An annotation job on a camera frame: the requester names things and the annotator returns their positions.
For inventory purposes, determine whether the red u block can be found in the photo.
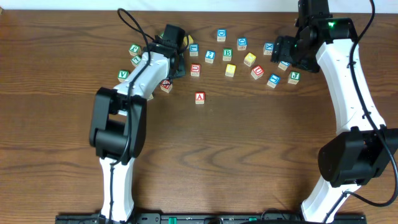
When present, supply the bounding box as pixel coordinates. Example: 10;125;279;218
251;65;264;80
190;63;201;77

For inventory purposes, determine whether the blue d block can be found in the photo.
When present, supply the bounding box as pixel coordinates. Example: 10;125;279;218
216;29;226;42
237;37;248;51

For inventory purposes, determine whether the green B block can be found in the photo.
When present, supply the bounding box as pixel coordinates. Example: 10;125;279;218
223;49;233;62

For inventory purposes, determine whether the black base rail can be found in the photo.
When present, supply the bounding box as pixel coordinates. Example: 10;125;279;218
55;211;368;224

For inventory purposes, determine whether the blue L block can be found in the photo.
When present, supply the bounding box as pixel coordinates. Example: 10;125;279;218
189;44;199;57

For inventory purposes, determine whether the green 7 block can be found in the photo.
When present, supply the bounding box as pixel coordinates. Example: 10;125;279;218
130;55;142;67

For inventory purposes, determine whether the red U block left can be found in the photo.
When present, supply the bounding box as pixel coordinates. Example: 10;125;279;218
190;63;201;77

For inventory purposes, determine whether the blue X block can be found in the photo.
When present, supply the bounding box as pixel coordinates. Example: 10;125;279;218
263;42;274;55

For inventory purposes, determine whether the red U block right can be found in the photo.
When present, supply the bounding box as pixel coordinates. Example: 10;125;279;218
251;65;264;80

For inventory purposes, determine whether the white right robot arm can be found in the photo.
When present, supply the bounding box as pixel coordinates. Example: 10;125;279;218
271;0;397;223

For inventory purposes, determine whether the green j block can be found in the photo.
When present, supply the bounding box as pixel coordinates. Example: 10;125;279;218
288;71;300;85
129;44;141;57

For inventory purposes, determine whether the green J block left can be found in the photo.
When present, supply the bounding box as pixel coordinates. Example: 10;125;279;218
129;44;141;57

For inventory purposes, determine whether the blue 2 block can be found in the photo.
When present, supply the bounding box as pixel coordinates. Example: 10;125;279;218
205;50;216;64

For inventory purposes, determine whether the blue D block far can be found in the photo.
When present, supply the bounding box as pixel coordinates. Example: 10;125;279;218
216;29;226;42

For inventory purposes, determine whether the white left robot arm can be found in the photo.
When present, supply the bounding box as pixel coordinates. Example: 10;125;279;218
89;24;185;223

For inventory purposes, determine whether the yellow O block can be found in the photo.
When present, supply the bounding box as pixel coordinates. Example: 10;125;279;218
183;35;194;47

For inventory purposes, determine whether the blue D block near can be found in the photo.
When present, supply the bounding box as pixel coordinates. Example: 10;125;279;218
237;37;248;51

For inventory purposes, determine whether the yellow S block centre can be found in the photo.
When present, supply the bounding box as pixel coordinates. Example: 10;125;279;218
225;64;236;77

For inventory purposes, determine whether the red E block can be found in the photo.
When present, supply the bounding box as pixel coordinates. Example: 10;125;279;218
160;80;173;93

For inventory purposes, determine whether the red A block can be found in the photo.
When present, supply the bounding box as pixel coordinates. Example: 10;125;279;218
195;92;205;105

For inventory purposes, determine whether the green J block right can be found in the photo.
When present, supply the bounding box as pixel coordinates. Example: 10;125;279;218
288;71;300;85

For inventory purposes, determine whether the green V block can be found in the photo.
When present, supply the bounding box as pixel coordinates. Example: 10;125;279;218
118;70;130;83

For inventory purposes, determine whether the blue I block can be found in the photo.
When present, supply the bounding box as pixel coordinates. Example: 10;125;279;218
267;73;280;88

